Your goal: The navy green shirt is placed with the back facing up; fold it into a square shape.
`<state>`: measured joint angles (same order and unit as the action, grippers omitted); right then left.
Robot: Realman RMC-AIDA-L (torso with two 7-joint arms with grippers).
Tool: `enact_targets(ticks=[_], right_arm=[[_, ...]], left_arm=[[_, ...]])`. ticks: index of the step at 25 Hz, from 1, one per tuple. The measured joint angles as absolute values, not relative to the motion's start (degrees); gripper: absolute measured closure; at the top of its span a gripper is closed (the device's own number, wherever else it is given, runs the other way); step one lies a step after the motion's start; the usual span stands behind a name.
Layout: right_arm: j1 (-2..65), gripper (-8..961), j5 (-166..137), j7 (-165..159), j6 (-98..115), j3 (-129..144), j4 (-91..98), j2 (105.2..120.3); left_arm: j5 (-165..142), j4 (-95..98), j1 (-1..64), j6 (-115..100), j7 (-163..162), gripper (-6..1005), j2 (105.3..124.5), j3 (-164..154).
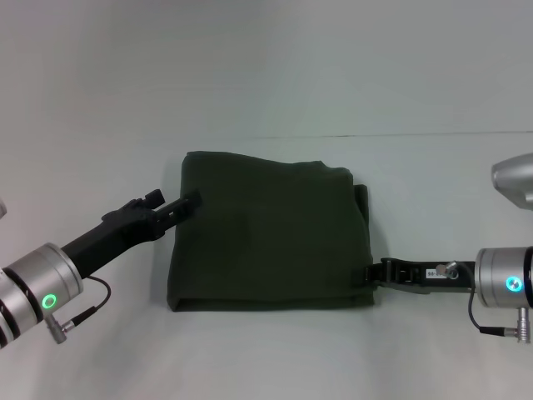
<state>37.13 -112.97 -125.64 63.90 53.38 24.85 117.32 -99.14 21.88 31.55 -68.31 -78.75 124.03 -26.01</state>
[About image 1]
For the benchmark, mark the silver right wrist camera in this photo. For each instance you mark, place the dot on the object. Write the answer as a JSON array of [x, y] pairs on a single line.
[[514, 179]]

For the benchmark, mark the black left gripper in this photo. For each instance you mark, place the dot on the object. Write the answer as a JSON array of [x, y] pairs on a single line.
[[104, 239]]

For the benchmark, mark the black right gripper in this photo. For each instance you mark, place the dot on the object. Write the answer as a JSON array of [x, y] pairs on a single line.
[[433, 277]]

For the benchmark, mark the dark green shirt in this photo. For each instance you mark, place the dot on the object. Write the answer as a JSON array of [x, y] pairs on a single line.
[[270, 233]]

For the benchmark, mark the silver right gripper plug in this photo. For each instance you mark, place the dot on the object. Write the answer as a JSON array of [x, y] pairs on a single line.
[[447, 268]]

